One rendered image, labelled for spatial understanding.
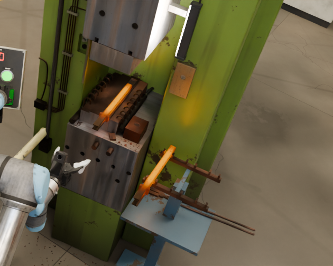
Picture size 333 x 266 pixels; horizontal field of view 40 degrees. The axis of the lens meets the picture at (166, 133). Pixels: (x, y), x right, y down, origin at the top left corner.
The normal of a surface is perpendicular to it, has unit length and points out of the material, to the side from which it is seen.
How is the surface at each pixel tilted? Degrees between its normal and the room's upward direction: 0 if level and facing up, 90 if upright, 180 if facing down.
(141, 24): 90
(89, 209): 90
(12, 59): 60
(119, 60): 90
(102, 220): 90
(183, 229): 0
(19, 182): 40
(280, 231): 0
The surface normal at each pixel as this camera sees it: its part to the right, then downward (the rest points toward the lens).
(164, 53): -0.31, 0.54
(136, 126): 0.24, -0.75
